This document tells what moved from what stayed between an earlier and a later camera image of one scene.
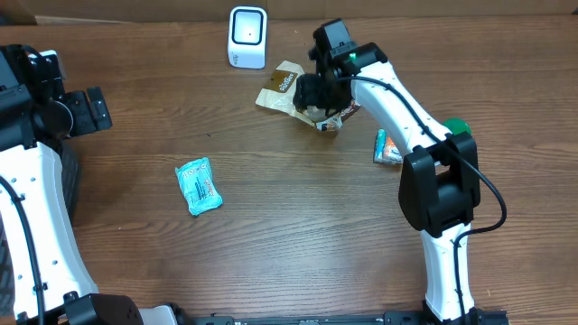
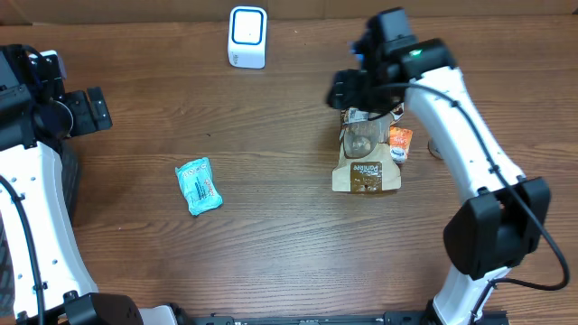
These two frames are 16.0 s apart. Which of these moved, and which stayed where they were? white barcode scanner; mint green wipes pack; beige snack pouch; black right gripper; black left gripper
Moved: black right gripper; beige snack pouch
Stayed: black left gripper; white barcode scanner; mint green wipes pack
